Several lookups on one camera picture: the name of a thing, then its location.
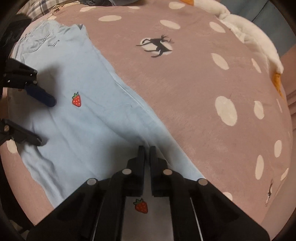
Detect white goose plush toy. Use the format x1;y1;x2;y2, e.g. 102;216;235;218
183;0;285;97

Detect blue curtain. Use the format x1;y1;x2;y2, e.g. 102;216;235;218
220;0;295;56

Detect plaid grey cloth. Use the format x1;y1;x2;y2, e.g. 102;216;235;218
18;0;76;21

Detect light blue denim pants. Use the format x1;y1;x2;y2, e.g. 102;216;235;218
10;19;205;241

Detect dark folded jeans stack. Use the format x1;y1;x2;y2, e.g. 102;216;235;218
79;0;137;6

